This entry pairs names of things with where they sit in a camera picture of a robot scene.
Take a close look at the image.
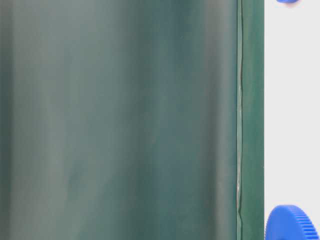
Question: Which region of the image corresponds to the blue gear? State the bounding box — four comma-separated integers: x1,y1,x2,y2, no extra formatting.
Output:
276,0,298,4
264,205,320,240

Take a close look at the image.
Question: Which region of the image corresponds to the green table cloth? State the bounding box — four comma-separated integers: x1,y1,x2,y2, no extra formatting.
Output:
0,0,265,240

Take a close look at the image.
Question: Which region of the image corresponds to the white board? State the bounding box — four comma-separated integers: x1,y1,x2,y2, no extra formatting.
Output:
264,0,320,235

